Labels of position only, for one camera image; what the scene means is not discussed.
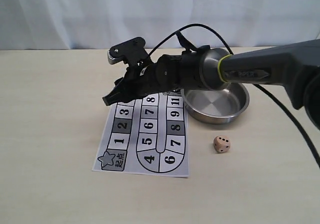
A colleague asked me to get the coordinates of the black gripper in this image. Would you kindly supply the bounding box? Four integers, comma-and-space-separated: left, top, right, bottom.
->
102, 55, 181, 106

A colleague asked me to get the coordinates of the wooden die with black pips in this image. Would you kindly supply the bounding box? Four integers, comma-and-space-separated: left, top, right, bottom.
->
213, 135, 231, 153

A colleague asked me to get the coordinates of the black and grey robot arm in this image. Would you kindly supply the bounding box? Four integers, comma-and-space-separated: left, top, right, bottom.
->
103, 38, 320, 127

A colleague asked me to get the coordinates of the numbered paper game board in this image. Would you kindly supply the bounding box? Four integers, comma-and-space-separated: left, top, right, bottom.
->
92, 90, 190, 178

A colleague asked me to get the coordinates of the stainless steel round bowl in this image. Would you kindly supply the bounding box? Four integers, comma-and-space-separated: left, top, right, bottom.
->
181, 83, 250, 125

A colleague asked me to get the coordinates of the white backdrop curtain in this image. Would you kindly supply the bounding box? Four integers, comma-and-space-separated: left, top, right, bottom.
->
0, 0, 320, 50

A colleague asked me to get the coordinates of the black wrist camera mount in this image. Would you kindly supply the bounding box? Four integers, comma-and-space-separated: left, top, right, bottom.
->
107, 36, 148, 66

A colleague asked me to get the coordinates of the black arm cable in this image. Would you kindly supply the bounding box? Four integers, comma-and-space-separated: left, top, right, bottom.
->
147, 23, 320, 171

